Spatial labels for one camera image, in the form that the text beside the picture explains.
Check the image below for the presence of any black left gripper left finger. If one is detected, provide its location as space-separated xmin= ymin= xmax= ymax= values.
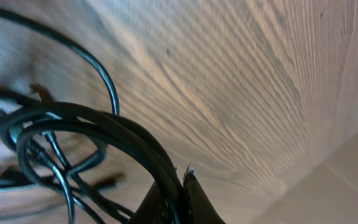
xmin=128 ymin=182 xmax=170 ymax=224

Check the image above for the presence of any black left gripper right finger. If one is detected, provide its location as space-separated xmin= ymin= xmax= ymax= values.
xmin=183 ymin=164 xmax=225 ymax=224

